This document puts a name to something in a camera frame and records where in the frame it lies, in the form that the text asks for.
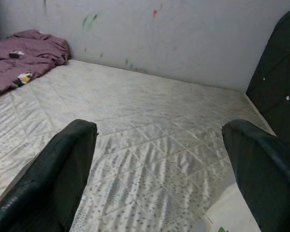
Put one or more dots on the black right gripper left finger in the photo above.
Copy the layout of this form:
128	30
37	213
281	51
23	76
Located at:
46	183

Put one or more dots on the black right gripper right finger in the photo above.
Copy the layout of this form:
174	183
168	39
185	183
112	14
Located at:
268	181

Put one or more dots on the white pillow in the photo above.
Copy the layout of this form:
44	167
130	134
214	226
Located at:
222	212

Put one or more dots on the dark tufted headboard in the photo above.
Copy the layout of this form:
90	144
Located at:
275	84

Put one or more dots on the purple cartoon print blanket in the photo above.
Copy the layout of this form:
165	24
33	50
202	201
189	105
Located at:
19	62

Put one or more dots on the white quilted mattress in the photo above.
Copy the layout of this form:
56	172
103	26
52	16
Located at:
147	108

